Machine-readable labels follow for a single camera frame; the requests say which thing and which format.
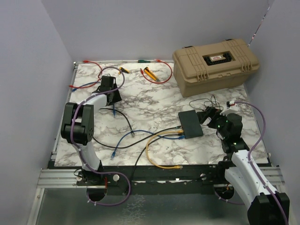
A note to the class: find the black power adapter with cable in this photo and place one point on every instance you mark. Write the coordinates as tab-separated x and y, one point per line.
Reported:
206	102

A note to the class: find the yellow black utility knife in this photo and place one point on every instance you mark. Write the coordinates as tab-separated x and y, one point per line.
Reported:
151	74

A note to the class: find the yellow black T-handle wrench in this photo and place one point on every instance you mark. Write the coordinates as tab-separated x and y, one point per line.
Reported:
123	70

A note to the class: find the black mounting rail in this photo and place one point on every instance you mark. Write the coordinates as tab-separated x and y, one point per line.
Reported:
140	180

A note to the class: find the black network switch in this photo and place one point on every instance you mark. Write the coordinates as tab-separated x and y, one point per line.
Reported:
190	124

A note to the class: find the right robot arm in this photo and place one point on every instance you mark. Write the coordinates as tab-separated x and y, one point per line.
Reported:
265	205

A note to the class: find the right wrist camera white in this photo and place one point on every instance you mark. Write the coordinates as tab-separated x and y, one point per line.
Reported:
231	107

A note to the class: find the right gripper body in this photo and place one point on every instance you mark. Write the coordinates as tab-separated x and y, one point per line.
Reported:
218	123

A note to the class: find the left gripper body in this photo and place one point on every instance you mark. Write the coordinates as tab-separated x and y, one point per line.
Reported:
116	97

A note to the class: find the tan plastic toolbox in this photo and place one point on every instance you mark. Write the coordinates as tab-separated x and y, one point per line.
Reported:
201	69

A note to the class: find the green handled screwdriver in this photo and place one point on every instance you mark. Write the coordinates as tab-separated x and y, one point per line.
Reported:
139	61

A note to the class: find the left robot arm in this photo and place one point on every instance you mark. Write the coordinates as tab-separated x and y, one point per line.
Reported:
78	123

